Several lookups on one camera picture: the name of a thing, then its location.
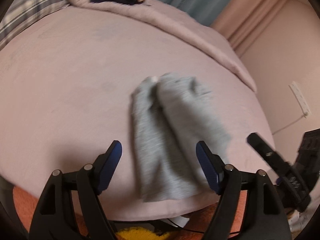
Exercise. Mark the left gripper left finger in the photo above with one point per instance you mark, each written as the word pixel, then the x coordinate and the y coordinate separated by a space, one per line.
pixel 54 217

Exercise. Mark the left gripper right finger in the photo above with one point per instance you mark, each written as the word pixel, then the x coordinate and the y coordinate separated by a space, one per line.
pixel 264 216

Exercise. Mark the grey New York sweatshirt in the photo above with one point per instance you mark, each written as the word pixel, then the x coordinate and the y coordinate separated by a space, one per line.
pixel 170 115

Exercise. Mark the orange fluffy rug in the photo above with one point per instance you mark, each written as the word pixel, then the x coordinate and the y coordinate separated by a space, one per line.
pixel 25 205

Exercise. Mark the yellow fluffy item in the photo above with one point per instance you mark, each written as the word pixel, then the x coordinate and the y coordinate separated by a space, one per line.
pixel 138 233

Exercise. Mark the pink bed sheet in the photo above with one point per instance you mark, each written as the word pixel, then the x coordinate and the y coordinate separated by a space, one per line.
pixel 66 85

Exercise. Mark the pink curtain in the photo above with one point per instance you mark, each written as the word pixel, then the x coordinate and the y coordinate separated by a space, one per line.
pixel 242 21

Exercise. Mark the plaid pillow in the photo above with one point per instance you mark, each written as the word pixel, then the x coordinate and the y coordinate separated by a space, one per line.
pixel 23 13

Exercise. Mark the folded pink duvet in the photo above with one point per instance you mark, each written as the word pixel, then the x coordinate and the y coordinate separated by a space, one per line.
pixel 177 23

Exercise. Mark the white wall power strip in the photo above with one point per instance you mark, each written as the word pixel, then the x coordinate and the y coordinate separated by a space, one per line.
pixel 300 99

